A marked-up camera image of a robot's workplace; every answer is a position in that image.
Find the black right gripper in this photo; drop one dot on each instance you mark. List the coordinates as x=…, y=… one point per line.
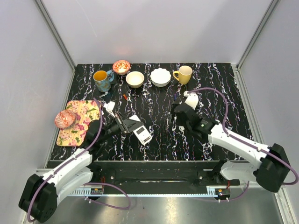
x=178, y=121

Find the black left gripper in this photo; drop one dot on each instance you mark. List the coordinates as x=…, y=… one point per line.
x=127, y=125

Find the white red remote control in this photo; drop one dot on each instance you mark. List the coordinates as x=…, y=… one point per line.
x=141, y=133

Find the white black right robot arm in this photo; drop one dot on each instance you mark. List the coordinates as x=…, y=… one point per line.
x=266, y=165

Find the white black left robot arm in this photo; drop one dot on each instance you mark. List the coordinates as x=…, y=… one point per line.
x=42, y=194

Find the yellow mug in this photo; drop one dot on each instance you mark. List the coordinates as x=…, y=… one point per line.
x=183, y=74

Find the white scalloped bowl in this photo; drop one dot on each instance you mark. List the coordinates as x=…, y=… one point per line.
x=160, y=77

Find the floral wooden tray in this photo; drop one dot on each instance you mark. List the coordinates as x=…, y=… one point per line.
x=85, y=111

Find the cream round bowl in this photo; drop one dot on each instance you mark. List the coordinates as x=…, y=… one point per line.
x=135, y=79

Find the blue floral mug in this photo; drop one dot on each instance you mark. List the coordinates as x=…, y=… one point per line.
x=103, y=80

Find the orange patterned small bowl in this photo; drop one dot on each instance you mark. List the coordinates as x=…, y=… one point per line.
x=121, y=67

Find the red patterned bowl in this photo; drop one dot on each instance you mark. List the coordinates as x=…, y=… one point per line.
x=65, y=119

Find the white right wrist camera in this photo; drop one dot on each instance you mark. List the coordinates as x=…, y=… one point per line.
x=192, y=99

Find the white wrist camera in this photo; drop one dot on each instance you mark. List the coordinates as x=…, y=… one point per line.
x=109, y=107
x=192, y=99

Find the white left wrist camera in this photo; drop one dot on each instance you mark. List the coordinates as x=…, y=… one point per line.
x=109, y=107

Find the aluminium frame post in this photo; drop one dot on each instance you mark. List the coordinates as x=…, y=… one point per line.
x=49, y=22

